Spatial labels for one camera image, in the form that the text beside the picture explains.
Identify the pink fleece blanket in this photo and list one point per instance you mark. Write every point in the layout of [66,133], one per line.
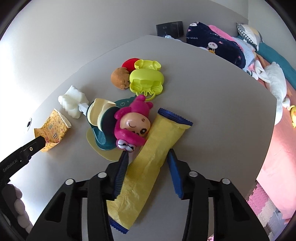
[223,34]

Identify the foam puzzle floor mat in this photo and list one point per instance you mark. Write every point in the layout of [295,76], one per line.
[274,212]

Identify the red heart plush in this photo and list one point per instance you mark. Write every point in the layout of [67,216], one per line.
[129,64]

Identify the lime green plastic toy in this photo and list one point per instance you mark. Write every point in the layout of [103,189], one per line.
[146,79]

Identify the black wall switch panel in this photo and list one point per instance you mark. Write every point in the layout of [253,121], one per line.
[175,29]

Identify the white goose plush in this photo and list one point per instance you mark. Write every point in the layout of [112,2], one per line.
[275,82]

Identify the light blue small cloth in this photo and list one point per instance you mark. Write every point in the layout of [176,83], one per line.
[170,37]

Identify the teal long pillow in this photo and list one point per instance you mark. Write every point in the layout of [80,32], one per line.
[270,55]

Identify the teal cream toy dish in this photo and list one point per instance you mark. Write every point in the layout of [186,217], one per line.
[100,136]

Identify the brown capybara plush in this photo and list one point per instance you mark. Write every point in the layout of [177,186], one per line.
[120,78]

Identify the pink hooded doll toy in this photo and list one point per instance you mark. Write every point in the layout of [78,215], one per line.
[133,124]

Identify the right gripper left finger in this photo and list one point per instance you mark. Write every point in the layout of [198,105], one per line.
[62,217]

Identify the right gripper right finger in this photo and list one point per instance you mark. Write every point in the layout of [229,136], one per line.
[233,217]

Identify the yellow blue snack wrapper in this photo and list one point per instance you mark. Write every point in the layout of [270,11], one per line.
[143,171]

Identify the navy rabbit blanket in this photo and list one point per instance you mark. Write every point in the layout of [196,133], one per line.
[201,35]

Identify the patterned square pillow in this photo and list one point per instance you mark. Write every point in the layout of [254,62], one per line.
[249,34]

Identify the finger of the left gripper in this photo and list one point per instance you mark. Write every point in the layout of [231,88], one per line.
[31,148]

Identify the grey bedside desk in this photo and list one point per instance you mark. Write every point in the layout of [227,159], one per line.
[232,116]

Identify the yellow patterned paper box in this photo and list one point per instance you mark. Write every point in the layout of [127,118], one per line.
[53,130]

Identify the yellow chick plush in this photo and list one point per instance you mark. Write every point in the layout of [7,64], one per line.
[292,110]

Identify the light blue blanket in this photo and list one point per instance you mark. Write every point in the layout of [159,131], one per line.
[248,50]

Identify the pink bed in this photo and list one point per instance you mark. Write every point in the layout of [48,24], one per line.
[277,175]

